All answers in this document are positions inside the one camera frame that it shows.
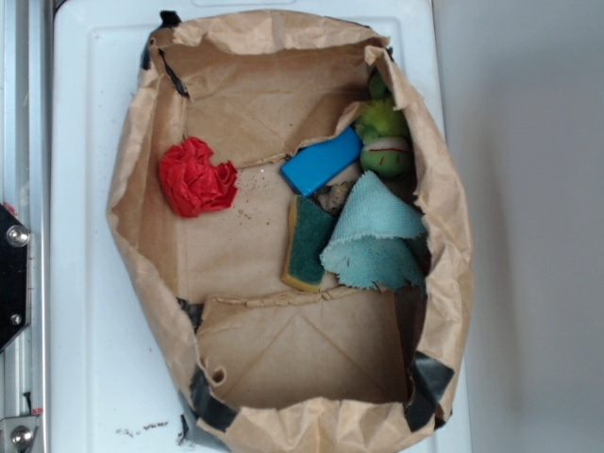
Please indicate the red paper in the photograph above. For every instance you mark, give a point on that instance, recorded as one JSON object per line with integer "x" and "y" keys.
{"x": 192, "y": 184}

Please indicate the green yellow sponge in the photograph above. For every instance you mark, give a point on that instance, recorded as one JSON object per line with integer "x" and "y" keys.
{"x": 309, "y": 230}

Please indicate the brown paper bag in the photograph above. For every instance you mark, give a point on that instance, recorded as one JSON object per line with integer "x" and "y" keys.
{"x": 261, "y": 366}

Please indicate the blue plastic block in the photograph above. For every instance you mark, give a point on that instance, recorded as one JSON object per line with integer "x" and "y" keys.
{"x": 314, "y": 166}

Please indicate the light blue cloth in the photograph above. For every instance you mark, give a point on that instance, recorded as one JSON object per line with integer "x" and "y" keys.
{"x": 367, "y": 248}

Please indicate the green plush toy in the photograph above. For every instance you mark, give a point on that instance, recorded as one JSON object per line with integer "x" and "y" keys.
{"x": 384, "y": 133}

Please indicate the black metal bracket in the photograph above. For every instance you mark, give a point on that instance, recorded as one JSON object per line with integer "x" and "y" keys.
{"x": 14, "y": 277}

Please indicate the aluminium frame rail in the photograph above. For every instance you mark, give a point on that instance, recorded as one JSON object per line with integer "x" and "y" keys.
{"x": 26, "y": 119}

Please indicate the silver corner bracket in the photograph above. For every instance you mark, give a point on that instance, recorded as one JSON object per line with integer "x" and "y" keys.
{"x": 18, "y": 434}

